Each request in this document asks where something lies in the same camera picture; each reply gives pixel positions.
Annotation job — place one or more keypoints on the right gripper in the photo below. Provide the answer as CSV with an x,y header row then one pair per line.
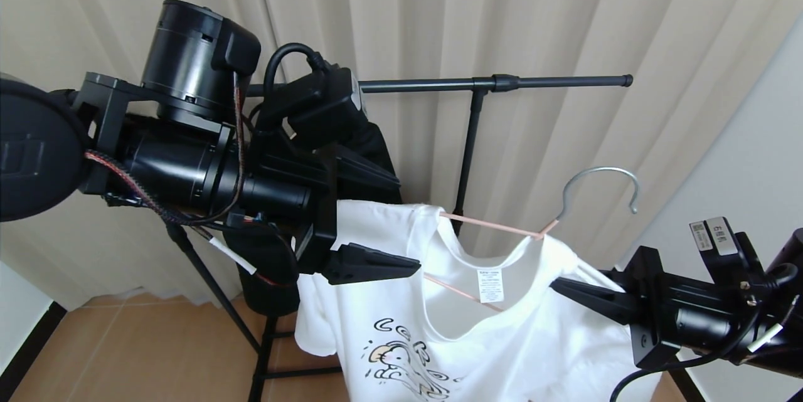
x,y
677,314

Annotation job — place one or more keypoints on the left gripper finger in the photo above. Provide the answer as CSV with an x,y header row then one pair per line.
x,y
364,264

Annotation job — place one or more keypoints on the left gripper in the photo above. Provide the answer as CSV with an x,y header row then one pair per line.
x,y
188,170

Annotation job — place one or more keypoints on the black shorts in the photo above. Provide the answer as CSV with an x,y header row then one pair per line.
x,y
270,276

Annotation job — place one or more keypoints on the white printed shirt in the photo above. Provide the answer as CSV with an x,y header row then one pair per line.
x,y
533,352

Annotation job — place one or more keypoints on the pink clothes hanger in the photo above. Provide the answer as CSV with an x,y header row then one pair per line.
x,y
602,171

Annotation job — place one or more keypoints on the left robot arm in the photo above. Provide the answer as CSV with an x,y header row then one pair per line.
x,y
37,151

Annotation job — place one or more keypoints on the black clothes rack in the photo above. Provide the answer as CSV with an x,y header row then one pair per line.
x,y
533,82

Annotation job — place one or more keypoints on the white curtain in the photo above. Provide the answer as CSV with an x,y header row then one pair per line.
x,y
502,13

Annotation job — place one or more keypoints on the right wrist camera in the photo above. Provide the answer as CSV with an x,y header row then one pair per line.
x,y
728,251

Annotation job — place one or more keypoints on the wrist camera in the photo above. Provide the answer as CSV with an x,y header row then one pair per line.
x,y
320,107
728,251

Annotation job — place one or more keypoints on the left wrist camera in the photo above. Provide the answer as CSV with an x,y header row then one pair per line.
x,y
320,107

